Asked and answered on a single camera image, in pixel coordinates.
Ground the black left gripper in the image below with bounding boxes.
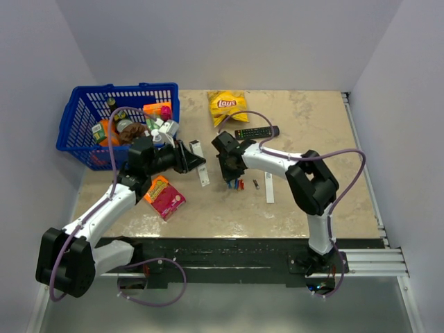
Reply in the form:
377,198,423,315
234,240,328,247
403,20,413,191
146,137,205,176

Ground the white remote control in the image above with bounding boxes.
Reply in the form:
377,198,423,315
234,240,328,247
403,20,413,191
189,139,211,187

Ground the white remote battery cover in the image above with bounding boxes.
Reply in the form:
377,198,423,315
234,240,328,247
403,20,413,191
264,172,275,204

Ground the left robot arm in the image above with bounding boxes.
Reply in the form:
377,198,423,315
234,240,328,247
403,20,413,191
35,137,206,298

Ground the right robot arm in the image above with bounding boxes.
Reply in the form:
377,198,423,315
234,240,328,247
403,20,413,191
212,131,339,276

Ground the black TV remote control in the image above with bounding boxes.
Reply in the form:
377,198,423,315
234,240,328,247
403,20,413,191
234,126,280,140

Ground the small white-capped bottle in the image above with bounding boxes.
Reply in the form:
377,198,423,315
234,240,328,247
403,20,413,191
151,129,163,144

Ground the pink orange candy box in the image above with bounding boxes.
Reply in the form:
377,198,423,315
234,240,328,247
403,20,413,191
144,176,186,221

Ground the orange green snack box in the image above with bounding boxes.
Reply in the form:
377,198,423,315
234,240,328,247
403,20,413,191
143,102,173,121

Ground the yellow Lays chips bag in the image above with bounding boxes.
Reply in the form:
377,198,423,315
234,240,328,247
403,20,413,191
207,90,249,127

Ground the brown round package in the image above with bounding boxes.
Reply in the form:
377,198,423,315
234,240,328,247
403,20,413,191
119,123,150,145

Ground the dark glass bottle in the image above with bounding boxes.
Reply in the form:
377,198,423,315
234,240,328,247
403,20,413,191
106,97,133,134

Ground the orange juice carton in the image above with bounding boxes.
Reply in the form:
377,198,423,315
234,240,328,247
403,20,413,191
92,119,120,146

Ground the blue plastic shopping basket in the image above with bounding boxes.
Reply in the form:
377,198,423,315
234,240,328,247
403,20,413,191
56,83,180,171

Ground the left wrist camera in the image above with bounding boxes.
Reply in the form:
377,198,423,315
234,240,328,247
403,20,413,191
155,118,179,146

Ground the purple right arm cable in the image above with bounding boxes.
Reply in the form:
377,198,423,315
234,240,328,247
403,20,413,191
216,110,367,299

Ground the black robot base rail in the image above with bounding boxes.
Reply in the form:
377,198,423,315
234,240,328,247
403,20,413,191
93,235,348,291

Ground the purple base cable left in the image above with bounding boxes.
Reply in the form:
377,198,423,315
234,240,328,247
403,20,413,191
117,258,187,308

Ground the aluminium frame rail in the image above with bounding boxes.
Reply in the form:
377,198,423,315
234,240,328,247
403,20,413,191
341,92,425,332

